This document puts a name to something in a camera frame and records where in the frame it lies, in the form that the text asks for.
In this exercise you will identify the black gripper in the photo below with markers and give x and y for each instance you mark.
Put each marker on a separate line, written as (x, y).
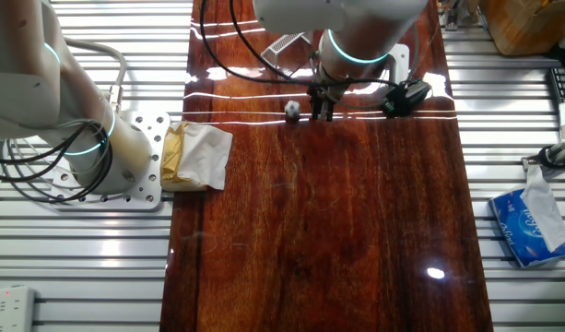
(326, 92)

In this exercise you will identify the small black white soccer ball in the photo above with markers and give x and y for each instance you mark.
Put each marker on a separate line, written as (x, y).
(292, 109)

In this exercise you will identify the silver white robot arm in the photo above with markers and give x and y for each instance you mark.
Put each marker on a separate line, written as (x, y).
(33, 78)

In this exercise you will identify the white mesh toy goal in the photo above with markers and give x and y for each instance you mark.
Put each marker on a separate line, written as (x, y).
(282, 46)

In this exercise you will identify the green folding hex key set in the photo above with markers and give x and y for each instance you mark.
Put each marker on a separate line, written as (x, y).
(420, 92)

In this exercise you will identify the glossy red-brown wooden board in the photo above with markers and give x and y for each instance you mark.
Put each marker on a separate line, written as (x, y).
(309, 221)

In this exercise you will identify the crumpled white paper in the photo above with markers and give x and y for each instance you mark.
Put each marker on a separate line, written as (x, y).
(199, 157)

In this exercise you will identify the brown cardboard box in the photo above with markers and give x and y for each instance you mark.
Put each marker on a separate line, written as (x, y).
(531, 25)

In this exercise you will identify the blue tissue pack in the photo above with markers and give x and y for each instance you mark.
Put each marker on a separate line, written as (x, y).
(521, 230)

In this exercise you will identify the white power strip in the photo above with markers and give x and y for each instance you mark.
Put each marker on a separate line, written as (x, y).
(10, 309)

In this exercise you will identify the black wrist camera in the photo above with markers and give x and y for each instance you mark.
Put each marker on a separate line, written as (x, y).
(397, 103)

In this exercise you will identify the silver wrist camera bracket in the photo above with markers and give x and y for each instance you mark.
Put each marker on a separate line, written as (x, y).
(399, 60)

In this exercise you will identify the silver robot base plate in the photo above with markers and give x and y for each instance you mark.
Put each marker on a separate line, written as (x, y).
(148, 184)

